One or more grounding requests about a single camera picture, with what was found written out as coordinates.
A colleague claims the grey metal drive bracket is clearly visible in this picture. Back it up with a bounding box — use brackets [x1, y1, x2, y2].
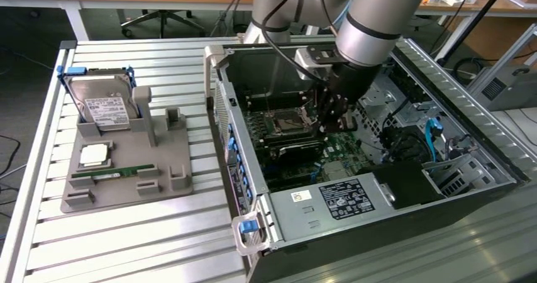
[421, 153, 498, 199]

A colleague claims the wooden desk with clutter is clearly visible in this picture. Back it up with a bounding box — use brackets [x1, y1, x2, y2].
[413, 0, 537, 60]

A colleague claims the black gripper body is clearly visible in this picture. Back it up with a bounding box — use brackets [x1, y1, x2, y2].
[323, 60, 384, 104]

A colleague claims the thin socket locking lever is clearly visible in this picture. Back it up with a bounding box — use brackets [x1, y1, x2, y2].
[263, 87, 274, 122]

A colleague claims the blue SATA wire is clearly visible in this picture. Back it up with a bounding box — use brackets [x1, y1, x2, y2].
[424, 118, 445, 164]

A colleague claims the black hanging cable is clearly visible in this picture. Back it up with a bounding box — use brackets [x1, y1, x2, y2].
[209, 0, 247, 38]

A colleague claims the graphics card with metal bracket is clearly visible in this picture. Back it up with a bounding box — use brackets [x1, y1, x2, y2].
[254, 138, 329, 169]

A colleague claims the metal socket cover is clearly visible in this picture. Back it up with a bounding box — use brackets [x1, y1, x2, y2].
[295, 99, 322, 127]

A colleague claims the green RAM stick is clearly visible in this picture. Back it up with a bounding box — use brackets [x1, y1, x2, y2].
[71, 165, 155, 180]

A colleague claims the grey plastic parts rack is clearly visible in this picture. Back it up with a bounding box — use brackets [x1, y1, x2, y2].
[60, 86, 195, 214]

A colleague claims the hard disk in blue caddy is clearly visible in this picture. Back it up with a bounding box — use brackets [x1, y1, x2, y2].
[55, 65, 139, 131]

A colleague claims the grey computer tower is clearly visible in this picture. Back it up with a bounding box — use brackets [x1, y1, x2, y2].
[465, 23, 537, 113]

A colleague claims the silver chipset heatsink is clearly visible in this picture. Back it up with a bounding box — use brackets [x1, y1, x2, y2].
[321, 162, 349, 180]

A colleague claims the black installed RAM stick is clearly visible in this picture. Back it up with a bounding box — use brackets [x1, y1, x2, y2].
[262, 134, 323, 147]

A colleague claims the silver CPU chip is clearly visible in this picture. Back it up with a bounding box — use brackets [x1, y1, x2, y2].
[79, 144, 111, 168]

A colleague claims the grey power supply unit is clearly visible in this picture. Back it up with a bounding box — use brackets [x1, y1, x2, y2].
[267, 172, 398, 243]

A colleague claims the CPU socket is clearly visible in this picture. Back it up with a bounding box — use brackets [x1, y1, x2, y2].
[270, 109, 315, 136]

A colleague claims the black tripod pole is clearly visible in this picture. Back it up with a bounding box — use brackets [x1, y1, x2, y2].
[436, 0, 516, 67]

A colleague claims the black open PC case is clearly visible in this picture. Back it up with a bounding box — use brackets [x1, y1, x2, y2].
[203, 38, 530, 283]

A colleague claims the black plastic shroud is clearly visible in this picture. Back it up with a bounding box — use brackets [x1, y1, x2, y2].
[355, 162, 446, 210]

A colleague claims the black office chair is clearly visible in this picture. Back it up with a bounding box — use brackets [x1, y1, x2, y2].
[119, 9, 207, 39]

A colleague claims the green motherboard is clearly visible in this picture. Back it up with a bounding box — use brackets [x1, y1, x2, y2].
[243, 87, 378, 192]

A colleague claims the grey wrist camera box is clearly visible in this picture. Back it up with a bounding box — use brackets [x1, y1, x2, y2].
[293, 46, 350, 82]

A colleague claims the metal disk bay cage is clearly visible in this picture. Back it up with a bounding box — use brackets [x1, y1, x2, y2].
[355, 72, 433, 133]

